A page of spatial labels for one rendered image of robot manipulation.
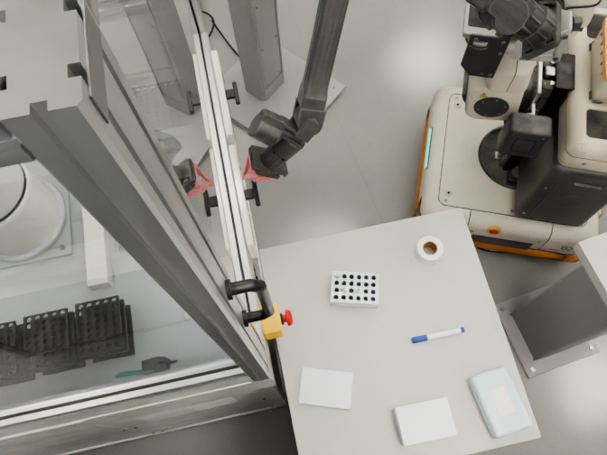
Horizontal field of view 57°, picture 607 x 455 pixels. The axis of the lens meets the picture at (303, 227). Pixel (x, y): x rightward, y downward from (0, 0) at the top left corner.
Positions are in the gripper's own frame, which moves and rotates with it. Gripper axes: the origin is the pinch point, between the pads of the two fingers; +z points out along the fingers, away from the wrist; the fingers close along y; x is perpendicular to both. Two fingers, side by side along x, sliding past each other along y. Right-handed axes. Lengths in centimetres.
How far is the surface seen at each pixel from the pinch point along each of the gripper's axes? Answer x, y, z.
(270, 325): 38.3, -0.9, 2.1
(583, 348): 49, -145, -2
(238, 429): 54, -42, 86
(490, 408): 65, -45, -20
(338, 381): 52, -20, 4
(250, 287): 48, 38, -47
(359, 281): 28.5, -26.7, -4.8
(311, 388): 53, -15, 8
